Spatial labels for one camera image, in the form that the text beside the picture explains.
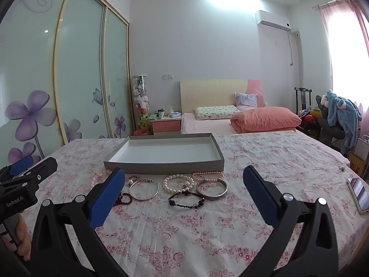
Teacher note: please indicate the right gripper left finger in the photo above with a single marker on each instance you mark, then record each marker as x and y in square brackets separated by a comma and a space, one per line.
[65, 242]

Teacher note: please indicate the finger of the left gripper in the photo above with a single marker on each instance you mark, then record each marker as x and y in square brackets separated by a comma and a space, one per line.
[21, 166]
[41, 171]

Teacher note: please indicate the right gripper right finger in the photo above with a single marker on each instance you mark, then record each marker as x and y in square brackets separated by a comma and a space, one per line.
[316, 249]

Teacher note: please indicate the thin silver hoop bangle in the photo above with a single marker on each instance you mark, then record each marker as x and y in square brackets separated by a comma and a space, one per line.
[144, 189]

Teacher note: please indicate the silver cuff bangle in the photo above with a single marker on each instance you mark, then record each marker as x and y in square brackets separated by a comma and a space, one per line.
[212, 190]

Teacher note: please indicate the person left hand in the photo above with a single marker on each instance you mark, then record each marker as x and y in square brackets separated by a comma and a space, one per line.
[24, 248]

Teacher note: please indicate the smartphone on table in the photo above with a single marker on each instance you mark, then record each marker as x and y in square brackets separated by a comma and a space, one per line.
[360, 194]

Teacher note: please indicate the cardboard box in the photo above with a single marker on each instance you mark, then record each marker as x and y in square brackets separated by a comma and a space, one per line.
[357, 164]

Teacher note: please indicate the red lined waste basket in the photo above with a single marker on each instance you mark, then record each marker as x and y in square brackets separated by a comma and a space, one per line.
[141, 132]

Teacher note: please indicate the sliding glass floral wardrobe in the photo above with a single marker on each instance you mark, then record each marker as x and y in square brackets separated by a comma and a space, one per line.
[64, 74]

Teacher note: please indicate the grey shallow cardboard tray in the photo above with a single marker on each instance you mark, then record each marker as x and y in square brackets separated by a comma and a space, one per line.
[165, 155]

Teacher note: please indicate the floral pink table cloth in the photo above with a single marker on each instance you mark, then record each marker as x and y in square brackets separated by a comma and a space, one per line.
[150, 238]

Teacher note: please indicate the plush toy display tube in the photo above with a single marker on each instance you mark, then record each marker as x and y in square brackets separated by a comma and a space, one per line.
[140, 103]

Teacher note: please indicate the folded salmon duvet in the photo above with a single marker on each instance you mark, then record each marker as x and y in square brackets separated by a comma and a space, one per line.
[265, 119]

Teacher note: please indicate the white mug on nightstand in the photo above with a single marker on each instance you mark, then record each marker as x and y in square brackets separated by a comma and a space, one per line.
[161, 113]

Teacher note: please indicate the pink beige nightstand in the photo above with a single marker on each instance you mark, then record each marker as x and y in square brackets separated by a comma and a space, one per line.
[165, 125]

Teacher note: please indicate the blue plush robe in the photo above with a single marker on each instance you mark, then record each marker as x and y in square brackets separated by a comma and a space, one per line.
[345, 112]

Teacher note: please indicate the pink bed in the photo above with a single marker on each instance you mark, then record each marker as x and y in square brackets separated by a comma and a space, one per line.
[190, 125]

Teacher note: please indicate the dark wooden chair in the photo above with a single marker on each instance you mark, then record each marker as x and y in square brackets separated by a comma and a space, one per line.
[303, 98]

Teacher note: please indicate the lilac patterned pillow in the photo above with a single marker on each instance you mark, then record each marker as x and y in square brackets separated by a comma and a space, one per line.
[246, 101]

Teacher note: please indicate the floral white pillow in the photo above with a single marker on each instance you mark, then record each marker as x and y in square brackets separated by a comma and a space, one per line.
[215, 112]

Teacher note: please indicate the beige pink headboard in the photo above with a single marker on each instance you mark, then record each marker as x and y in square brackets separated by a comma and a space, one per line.
[216, 92]

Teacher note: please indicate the pink window curtain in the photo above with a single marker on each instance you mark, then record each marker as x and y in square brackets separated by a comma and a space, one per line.
[347, 33]

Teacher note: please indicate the wall switch plate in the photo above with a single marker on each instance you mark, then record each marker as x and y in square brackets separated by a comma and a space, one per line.
[167, 76]

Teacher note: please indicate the white wall air conditioner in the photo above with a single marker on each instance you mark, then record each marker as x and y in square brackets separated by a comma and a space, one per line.
[272, 20]

